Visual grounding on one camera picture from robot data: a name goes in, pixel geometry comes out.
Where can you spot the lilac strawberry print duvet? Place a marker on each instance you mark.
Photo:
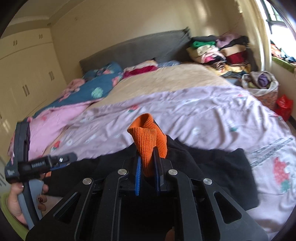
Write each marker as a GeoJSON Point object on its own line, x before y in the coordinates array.
{"type": "Point", "coordinates": [212, 117]}

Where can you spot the grey padded headboard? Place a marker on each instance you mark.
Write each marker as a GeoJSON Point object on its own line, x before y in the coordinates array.
{"type": "Point", "coordinates": [161, 47]}

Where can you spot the blue floral quilt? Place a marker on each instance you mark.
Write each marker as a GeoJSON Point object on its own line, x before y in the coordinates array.
{"type": "Point", "coordinates": [94, 86]}

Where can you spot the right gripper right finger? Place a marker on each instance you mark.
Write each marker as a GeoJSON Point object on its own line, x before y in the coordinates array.
{"type": "Point", "coordinates": [157, 169]}

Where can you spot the clothes on window sill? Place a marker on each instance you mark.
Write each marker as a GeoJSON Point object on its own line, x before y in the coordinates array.
{"type": "Point", "coordinates": [279, 53]}

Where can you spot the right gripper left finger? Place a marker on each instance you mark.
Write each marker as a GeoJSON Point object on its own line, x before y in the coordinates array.
{"type": "Point", "coordinates": [137, 174]}

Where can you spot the person's left hand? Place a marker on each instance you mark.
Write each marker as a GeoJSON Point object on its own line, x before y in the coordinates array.
{"type": "Point", "coordinates": [14, 206]}

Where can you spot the pile of folded clothes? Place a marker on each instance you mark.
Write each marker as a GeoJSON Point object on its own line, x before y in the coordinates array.
{"type": "Point", "coordinates": [226, 55]}

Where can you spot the black garment with orange trim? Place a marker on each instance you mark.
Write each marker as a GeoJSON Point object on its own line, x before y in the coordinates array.
{"type": "Point", "coordinates": [230, 170]}

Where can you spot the red plastic bag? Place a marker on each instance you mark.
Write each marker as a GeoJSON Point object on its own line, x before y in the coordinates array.
{"type": "Point", "coordinates": [284, 107]}

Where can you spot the floral fabric laundry basket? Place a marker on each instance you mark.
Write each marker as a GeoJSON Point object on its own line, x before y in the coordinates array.
{"type": "Point", "coordinates": [263, 86]}

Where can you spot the red and cream pillow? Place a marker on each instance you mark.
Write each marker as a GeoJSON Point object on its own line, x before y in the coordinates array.
{"type": "Point", "coordinates": [144, 67]}

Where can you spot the cream curtain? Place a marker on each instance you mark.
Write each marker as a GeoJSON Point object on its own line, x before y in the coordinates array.
{"type": "Point", "coordinates": [257, 31]}

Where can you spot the cream built-in wardrobe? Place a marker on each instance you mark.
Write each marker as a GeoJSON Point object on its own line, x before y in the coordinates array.
{"type": "Point", "coordinates": [31, 78]}

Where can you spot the pink blanket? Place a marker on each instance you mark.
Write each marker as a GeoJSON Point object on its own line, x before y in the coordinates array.
{"type": "Point", "coordinates": [48, 125]}

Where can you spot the beige fleece blanket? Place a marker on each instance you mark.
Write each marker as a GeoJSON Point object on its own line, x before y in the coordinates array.
{"type": "Point", "coordinates": [164, 79]}

